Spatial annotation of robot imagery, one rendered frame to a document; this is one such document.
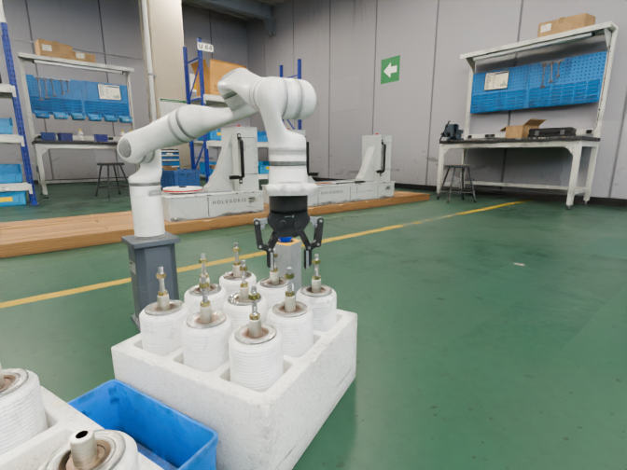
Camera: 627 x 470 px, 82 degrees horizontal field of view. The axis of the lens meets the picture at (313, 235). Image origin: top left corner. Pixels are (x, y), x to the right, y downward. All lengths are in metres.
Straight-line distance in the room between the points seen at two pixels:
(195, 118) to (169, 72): 6.31
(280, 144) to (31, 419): 0.56
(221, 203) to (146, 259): 1.80
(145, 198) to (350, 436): 0.88
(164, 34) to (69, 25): 2.51
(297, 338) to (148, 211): 0.70
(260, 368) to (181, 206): 2.31
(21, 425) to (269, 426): 0.34
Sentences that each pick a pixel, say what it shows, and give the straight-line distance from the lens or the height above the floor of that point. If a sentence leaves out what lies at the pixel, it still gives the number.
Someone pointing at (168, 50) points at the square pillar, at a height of 2.34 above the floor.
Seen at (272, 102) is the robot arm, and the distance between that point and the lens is 0.65.
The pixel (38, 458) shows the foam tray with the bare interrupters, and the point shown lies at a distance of 0.69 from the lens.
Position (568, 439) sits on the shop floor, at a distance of 0.98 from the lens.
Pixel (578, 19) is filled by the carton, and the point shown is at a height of 1.98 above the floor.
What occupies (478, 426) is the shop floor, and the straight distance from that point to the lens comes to 0.93.
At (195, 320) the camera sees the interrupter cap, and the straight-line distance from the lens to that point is 0.74.
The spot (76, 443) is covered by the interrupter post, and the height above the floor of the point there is 0.28.
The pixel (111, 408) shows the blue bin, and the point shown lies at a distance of 0.90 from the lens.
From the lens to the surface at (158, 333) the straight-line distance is 0.80.
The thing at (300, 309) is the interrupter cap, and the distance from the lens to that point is 0.76.
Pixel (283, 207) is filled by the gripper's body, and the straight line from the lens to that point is 0.66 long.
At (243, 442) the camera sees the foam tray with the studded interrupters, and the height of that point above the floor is 0.10.
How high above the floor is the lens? 0.56
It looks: 12 degrees down
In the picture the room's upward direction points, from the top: straight up
